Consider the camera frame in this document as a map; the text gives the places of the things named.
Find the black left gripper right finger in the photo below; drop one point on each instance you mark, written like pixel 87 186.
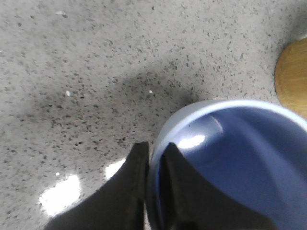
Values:
pixel 190 202

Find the blue plastic cup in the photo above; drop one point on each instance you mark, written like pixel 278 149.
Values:
pixel 252 151

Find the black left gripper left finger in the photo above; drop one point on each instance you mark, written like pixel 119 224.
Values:
pixel 118 204

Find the bamboo cylinder holder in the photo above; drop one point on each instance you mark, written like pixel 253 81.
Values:
pixel 290 77

